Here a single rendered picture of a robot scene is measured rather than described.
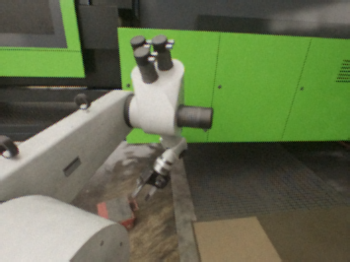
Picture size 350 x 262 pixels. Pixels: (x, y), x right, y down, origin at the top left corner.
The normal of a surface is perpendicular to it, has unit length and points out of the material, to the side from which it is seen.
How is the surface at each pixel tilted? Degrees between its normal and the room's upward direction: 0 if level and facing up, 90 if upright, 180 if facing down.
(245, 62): 90
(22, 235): 7
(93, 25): 90
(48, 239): 7
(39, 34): 90
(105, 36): 90
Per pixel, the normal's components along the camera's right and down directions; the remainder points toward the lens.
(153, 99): -0.22, -0.04
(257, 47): 0.09, 0.42
